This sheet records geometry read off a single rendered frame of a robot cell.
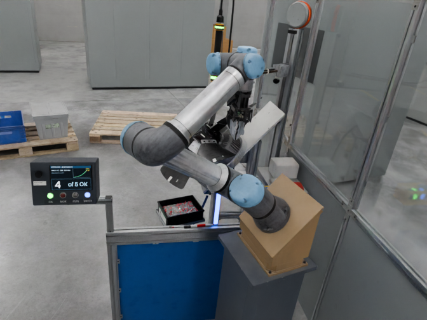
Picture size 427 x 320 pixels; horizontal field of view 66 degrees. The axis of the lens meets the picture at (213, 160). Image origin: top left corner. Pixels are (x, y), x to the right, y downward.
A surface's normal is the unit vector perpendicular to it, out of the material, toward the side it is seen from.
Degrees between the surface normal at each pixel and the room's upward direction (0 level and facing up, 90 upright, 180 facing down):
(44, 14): 90
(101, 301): 0
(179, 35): 90
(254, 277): 0
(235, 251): 0
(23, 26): 90
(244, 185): 44
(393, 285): 90
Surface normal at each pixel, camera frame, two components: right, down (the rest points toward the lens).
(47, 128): 0.48, 0.50
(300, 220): -0.58, -0.55
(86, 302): 0.09, -0.89
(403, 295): -0.98, 0.00
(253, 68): 0.55, 0.27
